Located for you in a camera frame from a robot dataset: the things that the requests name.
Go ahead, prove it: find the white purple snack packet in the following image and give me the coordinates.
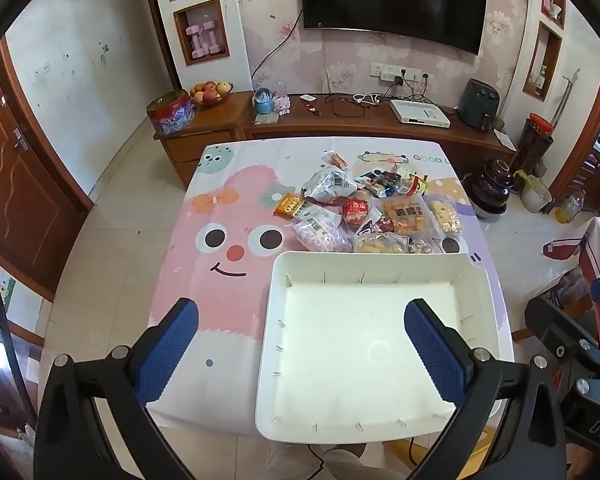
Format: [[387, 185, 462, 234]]
[[292, 210, 353, 253]]

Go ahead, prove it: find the wooden television cabinet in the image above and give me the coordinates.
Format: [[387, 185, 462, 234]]
[[152, 91, 518, 186]]

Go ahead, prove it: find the pale puffs clear packet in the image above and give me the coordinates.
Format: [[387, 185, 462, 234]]
[[425, 199, 463, 236]]

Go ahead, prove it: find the fruit bowl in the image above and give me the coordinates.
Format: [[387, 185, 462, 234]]
[[187, 80, 235, 108]]

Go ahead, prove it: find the black red snack packet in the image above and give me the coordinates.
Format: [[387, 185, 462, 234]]
[[355, 217, 396, 236]]

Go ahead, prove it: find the white set-top box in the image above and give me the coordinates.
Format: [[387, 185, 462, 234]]
[[390, 99, 452, 128]]

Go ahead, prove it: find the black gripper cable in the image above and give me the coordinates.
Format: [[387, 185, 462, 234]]
[[0, 252, 41, 426]]

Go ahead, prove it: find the white bucket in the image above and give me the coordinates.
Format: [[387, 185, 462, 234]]
[[512, 170, 553, 213]]

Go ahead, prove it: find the dark green air fryer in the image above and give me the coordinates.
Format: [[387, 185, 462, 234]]
[[459, 79, 501, 131]]

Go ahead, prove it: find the black television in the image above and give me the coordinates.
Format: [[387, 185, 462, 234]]
[[299, 0, 490, 56]]

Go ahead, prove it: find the white power strip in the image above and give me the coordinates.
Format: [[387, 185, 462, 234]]
[[370, 62, 431, 86]]

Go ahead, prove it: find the black television cable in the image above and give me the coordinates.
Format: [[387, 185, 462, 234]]
[[250, 10, 303, 93]]

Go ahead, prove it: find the yellow liquid bottle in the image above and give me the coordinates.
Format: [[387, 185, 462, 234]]
[[555, 189, 586, 223]]

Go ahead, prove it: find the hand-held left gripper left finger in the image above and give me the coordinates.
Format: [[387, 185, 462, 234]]
[[32, 297, 201, 480]]

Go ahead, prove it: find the red lid jar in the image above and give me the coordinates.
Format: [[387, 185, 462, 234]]
[[512, 112, 555, 176]]

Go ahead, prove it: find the dark brown ceramic pot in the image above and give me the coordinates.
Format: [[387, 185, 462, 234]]
[[462, 159, 516, 221]]

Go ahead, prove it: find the yellow cracker packet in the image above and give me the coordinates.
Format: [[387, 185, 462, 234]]
[[380, 195, 438, 238]]

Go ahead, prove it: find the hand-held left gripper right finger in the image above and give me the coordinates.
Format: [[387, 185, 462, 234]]
[[404, 298, 568, 480]]

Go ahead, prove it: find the blue snow globe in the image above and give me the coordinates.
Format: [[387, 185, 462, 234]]
[[251, 87, 275, 116]]

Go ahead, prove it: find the silver barcode snack bag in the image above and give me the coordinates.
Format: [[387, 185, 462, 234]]
[[302, 167, 361, 206]]

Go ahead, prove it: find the black cable loop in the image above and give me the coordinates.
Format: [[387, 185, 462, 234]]
[[325, 92, 376, 117]]

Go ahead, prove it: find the person's right leg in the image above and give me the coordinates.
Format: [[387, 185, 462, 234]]
[[325, 447, 381, 480]]

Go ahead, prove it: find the cartoon printed tablecloth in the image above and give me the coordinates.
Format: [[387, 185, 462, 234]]
[[147, 142, 506, 436]]

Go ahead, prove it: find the brown wooden door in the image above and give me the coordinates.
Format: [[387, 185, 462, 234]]
[[0, 35, 93, 301]]

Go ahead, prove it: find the red tin box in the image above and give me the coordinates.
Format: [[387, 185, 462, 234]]
[[146, 91, 196, 136]]

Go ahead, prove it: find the orange snack packet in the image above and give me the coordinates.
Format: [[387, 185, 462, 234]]
[[272, 193, 313, 221]]

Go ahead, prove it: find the white plastic tray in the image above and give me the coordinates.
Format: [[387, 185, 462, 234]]
[[254, 251, 501, 445]]

